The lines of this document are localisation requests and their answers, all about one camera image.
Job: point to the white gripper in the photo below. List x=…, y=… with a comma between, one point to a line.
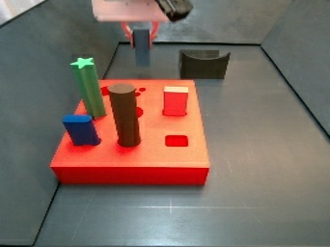
x=130, y=11

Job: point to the black curved fixture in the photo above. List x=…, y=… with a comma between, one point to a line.
x=204, y=64

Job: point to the green star peg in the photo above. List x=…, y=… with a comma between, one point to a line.
x=86, y=76

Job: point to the brown cylinder peg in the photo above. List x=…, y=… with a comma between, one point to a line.
x=123, y=103

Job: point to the red rectangular block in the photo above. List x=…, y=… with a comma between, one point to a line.
x=176, y=101

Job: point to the dark blue rounded peg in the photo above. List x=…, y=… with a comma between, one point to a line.
x=81, y=129

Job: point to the red shape sorter base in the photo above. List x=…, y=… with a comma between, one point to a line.
x=172, y=155

